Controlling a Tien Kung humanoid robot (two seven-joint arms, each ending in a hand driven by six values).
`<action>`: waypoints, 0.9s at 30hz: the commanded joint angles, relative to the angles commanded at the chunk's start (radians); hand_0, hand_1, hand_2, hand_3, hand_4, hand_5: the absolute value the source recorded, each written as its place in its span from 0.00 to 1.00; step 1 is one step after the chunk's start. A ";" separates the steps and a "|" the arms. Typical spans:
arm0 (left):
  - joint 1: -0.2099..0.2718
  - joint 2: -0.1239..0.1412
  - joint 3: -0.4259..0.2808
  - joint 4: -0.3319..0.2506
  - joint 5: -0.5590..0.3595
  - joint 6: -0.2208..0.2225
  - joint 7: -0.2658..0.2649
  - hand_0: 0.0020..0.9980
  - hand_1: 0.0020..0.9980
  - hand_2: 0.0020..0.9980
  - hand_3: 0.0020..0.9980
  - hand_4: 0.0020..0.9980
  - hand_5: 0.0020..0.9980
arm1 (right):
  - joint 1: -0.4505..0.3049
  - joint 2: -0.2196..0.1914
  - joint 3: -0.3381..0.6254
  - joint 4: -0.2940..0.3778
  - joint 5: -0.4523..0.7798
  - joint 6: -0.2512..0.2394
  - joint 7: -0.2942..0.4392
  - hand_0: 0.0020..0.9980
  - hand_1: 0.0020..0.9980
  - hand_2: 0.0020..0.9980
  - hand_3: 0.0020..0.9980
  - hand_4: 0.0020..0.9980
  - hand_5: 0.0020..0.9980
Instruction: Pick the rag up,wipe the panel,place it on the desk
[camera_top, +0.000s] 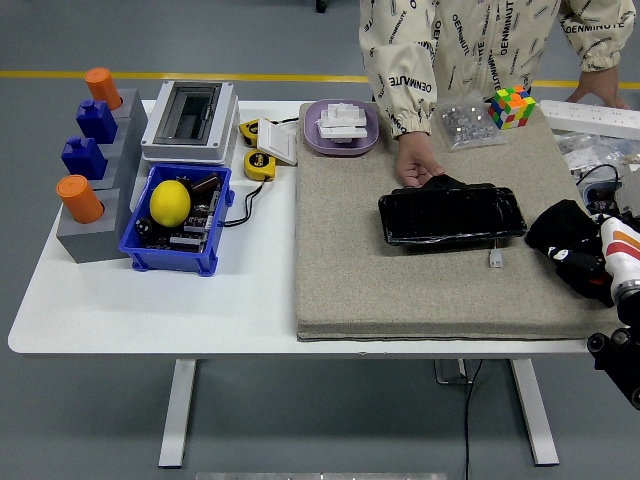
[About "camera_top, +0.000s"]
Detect grey electrical enclosure box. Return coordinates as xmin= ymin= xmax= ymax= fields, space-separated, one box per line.
xmin=140 ymin=80 xmax=241 ymax=166

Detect blue block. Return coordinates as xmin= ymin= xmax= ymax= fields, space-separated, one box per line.
xmin=75 ymin=99 xmax=119 ymax=145
xmin=61 ymin=135 xmax=109 ymax=181

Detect black power cable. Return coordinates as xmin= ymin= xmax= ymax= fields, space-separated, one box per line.
xmin=463 ymin=358 xmax=485 ymax=480

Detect clear bag of metal nuts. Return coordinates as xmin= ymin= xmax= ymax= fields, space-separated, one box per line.
xmin=437 ymin=92 xmax=509 ymax=153

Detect clear plastic bag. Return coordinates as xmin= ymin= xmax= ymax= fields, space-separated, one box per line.
xmin=554 ymin=128 xmax=640 ymax=176

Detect grey metal part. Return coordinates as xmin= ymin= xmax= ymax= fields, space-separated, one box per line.
xmin=617 ymin=164 xmax=640 ymax=219

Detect blue plastic bin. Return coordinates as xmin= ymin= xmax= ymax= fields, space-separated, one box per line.
xmin=118 ymin=163 xmax=235 ymax=277

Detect yellow tape measure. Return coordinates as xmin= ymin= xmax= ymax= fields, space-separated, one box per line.
xmin=239 ymin=118 xmax=261 ymax=148
xmin=243 ymin=148 xmax=278 ymax=181

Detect robot right hand white shell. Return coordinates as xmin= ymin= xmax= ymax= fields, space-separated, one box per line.
xmin=543 ymin=213 xmax=640 ymax=289

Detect stack of white switch parts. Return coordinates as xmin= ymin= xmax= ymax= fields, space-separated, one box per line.
xmin=314 ymin=99 xmax=371 ymax=145

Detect grey-brown mat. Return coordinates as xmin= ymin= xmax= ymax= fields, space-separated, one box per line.
xmin=294 ymin=101 xmax=632 ymax=344

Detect person's left hand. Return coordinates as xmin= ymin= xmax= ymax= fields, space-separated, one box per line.
xmin=566 ymin=69 xmax=632 ymax=110

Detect blue tray of components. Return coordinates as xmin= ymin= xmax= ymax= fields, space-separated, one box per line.
xmin=579 ymin=180 xmax=626 ymax=217

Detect white wall switch plate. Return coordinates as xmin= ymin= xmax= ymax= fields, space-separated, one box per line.
xmin=256 ymin=119 xmax=300 ymax=166

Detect yellow lemon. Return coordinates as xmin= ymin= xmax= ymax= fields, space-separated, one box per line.
xmin=149 ymin=179 xmax=193 ymax=229

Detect dark electronic parts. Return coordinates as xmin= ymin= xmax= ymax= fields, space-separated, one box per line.
xmin=135 ymin=170 xmax=224 ymax=252

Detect person's right hand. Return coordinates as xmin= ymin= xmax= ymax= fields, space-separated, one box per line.
xmin=393 ymin=130 xmax=447 ymax=190

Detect black rag with red tag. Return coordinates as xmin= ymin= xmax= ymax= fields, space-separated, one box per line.
xmin=524 ymin=198 xmax=619 ymax=309

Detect metal bracket under table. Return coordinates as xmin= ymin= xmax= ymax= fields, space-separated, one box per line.
xmin=433 ymin=358 xmax=474 ymax=386

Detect black glossy panel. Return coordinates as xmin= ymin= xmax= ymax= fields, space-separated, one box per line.
xmin=377 ymin=173 xmax=529 ymax=257

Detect grey stepped block holder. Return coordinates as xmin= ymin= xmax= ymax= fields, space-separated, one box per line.
xmin=55 ymin=88 xmax=150 ymax=265

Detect purple dish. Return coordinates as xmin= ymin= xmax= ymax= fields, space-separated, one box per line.
xmin=302 ymin=98 xmax=380 ymax=158

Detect colourful puzzle cube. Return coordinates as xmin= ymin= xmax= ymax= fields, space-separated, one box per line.
xmin=487 ymin=85 xmax=537 ymax=131

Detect white table leg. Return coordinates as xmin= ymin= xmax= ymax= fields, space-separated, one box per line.
xmin=509 ymin=358 xmax=560 ymax=467
xmin=158 ymin=358 xmax=197 ymax=470

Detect person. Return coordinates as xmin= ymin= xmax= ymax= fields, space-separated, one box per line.
xmin=358 ymin=0 xmax=640 ymax=139

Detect white power strip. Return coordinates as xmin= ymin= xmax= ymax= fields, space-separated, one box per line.
xmin=539 ymin=98 xmax=640 ymax=141

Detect thin black cable loop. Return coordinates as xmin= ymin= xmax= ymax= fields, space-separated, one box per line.
xmin=574 ymin=163 xmax=622 ymax=187

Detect orange cylinder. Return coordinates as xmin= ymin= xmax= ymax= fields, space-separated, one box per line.
xmin=55 ymin=174 xmax=105 ymax=225
xmin=84 ymin=67 xmax=124 ymax=111

